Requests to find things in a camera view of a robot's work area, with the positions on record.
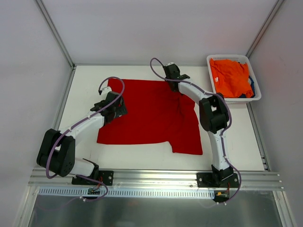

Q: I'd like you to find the red polo shirt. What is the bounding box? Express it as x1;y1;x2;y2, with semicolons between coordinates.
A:
97;79;203;155

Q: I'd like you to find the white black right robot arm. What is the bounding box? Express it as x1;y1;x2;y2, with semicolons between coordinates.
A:
163;63;234;187

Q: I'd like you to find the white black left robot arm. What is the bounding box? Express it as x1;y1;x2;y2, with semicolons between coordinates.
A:
36;91;127;184

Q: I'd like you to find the orange t shirt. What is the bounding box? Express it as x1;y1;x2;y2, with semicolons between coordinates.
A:
210;59;253;98

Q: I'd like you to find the blue t shirt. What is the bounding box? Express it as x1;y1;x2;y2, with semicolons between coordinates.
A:
238;76;256;98

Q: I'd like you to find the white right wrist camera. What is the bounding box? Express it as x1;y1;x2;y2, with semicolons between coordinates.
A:
165;62;175;67

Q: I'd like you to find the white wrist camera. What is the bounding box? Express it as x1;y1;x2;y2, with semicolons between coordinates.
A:
165;62;175;67
98;86;112;95

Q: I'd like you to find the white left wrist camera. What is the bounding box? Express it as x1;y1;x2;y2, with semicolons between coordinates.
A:
98;86;112;95

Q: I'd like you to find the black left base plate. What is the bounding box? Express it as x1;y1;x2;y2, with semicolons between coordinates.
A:
71;170;114;186

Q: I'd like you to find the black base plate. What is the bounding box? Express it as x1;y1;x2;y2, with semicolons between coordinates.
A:
196;172;240;188
71;170;114;186

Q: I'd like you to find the aluminium mounting rail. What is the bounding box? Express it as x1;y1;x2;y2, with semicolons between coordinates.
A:
28;167;284;191

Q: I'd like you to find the white slotted cable duct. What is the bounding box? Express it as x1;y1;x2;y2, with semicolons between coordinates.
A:
38;186;214;199

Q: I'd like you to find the aluminium frame post right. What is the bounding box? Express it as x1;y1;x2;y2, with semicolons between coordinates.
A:
245;0;285;58

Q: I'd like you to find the aluminium frame post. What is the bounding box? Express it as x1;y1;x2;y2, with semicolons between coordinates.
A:
34;0;75;69
245;0;285;58

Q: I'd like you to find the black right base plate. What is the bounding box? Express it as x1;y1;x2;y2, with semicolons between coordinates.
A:
196;172;240;188

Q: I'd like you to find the aluminium frame post left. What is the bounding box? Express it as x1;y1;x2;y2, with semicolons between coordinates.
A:
34;0;75;69

